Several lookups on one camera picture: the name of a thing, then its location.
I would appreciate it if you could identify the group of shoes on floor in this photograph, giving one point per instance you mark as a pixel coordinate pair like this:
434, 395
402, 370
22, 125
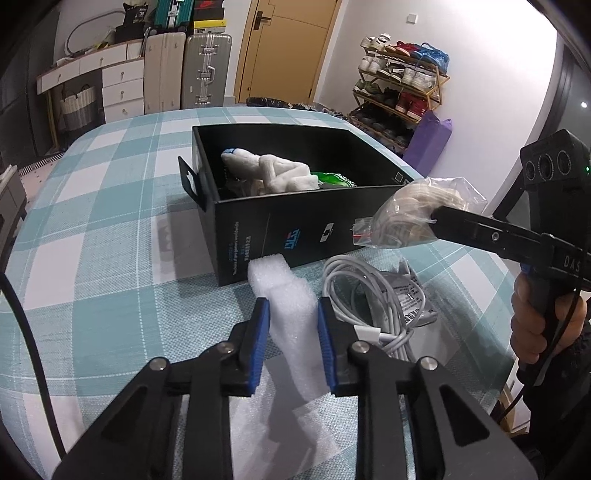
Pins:
323, 110

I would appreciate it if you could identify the black bag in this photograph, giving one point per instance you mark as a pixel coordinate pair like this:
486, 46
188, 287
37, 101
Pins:
133, 21

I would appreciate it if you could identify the rows of shoes on rack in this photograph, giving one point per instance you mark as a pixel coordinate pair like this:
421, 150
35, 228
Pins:
406, 78

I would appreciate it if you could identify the teal checked tablecloth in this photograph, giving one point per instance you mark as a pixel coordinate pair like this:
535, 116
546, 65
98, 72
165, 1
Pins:
115, 230

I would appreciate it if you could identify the yellow wooden door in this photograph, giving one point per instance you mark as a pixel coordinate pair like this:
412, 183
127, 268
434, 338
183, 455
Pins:
286, 55

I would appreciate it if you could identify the person's right forearm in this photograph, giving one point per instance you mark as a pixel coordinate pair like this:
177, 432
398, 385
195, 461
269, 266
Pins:
563, 397

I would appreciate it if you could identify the beige suitcase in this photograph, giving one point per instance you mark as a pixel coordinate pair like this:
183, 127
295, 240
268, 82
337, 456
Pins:
165, 74

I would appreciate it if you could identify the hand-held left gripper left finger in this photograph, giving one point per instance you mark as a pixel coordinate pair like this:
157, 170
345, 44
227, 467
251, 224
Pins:
253, 350

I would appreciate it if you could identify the wooden shoe rack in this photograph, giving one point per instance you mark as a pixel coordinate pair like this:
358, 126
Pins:
434, 94

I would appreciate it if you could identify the bagged beige cloth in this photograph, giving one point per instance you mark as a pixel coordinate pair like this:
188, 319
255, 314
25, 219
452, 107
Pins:
406, 217

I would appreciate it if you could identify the yellow black shoe box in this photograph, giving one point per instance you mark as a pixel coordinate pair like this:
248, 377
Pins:
210, 26

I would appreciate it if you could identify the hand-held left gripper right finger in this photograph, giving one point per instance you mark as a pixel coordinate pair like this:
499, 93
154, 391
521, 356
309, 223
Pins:
328, 350

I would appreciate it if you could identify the green white medicine packet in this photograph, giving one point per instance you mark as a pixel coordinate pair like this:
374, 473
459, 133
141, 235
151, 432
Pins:
334, 179

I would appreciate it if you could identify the person's right hand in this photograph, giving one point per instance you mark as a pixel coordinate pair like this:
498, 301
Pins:
524, 323

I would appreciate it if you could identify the clear printed plastic bag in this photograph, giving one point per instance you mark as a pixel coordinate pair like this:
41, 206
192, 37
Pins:
413, 300

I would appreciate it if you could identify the woven basket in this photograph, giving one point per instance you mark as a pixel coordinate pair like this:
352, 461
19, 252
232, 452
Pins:
81, 110

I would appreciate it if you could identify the silver suitcase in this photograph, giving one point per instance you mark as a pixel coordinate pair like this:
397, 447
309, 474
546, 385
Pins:
205, 69

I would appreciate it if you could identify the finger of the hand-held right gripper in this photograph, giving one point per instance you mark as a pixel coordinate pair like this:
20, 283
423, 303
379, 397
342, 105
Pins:
489, 235

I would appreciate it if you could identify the white foam piece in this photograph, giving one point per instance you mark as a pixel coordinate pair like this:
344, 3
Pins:
286, 304

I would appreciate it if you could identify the grey curved tube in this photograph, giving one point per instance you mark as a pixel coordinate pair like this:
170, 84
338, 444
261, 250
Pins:
72, 37

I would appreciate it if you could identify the grey side cabinet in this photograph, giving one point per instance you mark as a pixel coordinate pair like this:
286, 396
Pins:
11, 207

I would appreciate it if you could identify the black cardboard box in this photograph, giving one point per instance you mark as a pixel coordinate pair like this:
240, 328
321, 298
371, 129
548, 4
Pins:
277, 230

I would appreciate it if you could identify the patterned floor rug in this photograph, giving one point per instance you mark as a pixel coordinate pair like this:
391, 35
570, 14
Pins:
39, 164

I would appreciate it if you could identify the white dresser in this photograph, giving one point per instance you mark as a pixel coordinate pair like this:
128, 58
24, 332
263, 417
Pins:
122, 87

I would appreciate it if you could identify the red black shoe box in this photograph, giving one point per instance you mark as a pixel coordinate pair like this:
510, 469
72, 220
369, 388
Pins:
208, 7

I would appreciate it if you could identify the teal suitcase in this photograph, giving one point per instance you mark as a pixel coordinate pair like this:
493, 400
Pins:
173, 13

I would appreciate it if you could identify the purple bag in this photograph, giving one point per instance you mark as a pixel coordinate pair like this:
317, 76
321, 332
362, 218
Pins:
429, 143

